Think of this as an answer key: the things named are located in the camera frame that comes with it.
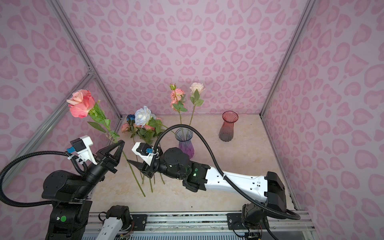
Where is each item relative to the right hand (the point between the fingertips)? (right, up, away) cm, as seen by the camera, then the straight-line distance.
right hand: (132, 154), depth 53 cm
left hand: (-3, +5, -1) cm, 6 cm away
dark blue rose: (-25, +16, +56) cm, 63 cm away
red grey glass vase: (+42, +6, +44) cm, 61 cm away
